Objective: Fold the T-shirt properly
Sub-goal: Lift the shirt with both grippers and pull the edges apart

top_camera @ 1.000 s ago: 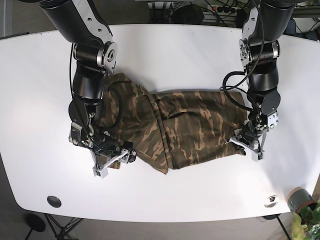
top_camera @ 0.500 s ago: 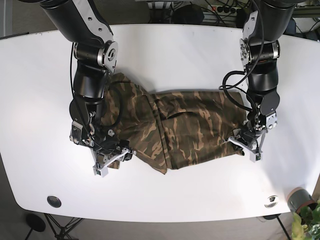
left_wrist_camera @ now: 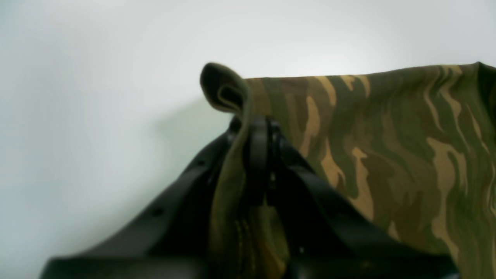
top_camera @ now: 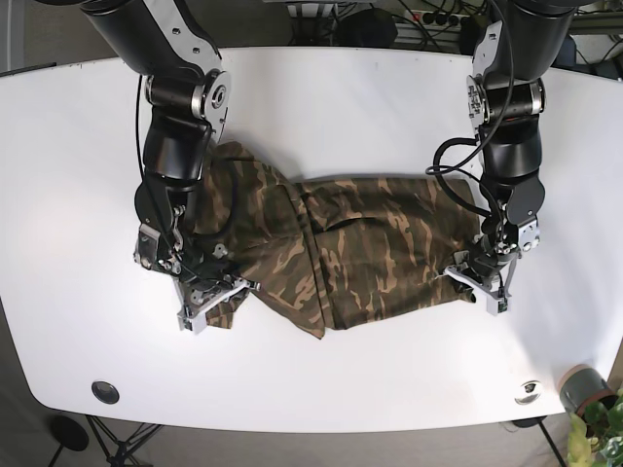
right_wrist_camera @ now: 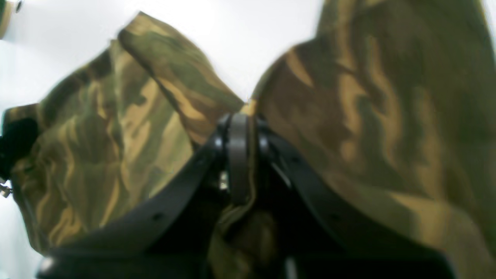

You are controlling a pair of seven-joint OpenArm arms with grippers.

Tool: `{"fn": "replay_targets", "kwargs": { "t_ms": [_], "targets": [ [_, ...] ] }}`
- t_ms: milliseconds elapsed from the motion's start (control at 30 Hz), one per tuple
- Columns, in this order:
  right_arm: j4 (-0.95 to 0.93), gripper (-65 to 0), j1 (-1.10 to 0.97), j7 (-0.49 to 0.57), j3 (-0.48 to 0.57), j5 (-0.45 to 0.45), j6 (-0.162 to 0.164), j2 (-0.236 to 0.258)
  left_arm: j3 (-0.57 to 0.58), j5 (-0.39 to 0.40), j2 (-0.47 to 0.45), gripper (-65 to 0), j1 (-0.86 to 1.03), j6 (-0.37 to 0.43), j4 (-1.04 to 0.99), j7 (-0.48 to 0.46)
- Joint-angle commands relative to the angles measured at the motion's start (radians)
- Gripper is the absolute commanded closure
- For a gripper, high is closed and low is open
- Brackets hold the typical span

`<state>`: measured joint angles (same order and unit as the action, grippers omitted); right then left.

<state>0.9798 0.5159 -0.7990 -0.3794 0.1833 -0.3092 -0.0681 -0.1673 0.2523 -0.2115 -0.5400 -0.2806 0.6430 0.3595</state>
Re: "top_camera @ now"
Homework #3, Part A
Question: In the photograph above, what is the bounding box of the camouflage T-shirt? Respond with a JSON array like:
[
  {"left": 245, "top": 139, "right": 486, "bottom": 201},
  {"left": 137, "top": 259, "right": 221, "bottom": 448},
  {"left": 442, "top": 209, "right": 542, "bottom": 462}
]
[{"left": 195, "top": 142, "right": 479, "bottom": 338}]

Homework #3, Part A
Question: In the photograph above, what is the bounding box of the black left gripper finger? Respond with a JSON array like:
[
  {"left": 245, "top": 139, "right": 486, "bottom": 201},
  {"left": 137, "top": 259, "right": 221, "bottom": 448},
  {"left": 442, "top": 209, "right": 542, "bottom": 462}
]
[
  {"left": 489, "top": 268, "right": 515, "bottom": 316},
  {"left": 442, "top": 265, "right": 484, "bottom": 304}
]

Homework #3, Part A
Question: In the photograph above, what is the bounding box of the black tripod stand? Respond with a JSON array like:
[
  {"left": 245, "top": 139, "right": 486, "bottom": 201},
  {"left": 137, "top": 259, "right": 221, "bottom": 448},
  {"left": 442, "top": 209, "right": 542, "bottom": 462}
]
[{"left": 49, "top": 413, "right": 166, "bottom": 467}]

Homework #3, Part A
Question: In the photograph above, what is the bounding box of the potted green plant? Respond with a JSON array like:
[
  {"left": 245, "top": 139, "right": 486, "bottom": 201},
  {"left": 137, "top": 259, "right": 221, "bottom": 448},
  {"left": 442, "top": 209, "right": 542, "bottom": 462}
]
[{"left": 558, "top": 365, "right": 622, "bottom": 467}]

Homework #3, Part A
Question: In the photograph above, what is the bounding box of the black table grommet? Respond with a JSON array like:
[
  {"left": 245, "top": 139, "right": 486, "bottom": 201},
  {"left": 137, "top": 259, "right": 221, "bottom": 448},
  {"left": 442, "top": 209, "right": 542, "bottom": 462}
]
[{"left": 91, "top": 380, "right": 120, "bottom": 405}]

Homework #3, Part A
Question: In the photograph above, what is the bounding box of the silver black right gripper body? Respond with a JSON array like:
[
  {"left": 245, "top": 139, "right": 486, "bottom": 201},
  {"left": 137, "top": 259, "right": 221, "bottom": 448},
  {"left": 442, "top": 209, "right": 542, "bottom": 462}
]
[{"left": 134, "top": 219, "right": 230, "bottom": 293}]

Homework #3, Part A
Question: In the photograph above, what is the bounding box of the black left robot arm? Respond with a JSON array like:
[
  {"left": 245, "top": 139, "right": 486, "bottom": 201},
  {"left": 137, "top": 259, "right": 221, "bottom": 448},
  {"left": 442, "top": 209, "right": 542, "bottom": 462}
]
[{"left": 425, "top": 1, "right": 581, "bottom": 315}]

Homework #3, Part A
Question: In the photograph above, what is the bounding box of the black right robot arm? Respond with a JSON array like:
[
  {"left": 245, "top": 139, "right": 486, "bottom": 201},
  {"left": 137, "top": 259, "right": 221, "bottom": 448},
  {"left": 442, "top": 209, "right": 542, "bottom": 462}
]
[{"left": 80, "top": 0, "right": 259, "bottom": 334}]

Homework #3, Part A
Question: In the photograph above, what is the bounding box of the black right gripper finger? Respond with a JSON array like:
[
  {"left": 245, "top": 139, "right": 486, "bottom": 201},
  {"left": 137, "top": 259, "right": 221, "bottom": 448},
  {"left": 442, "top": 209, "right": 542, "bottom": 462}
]
[
  {"left": 175, "top": 287, "right": 243, "bottom": 335},
  {"left": 223, "top": 273, "right": 261, "bottom": 297}
]

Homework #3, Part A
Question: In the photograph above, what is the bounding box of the silver table grommet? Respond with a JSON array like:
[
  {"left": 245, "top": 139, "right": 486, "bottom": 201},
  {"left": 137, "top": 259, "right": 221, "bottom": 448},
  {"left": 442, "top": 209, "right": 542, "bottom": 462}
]
[{"left": 514, "top": 379, "right": 543, "bottom": 406}]

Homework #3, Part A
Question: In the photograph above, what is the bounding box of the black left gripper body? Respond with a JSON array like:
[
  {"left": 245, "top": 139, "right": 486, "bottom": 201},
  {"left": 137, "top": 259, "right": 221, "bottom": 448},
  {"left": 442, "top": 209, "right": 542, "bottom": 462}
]
[{"left": 472, "top": 211, "right": 540, "bottom": 283}]

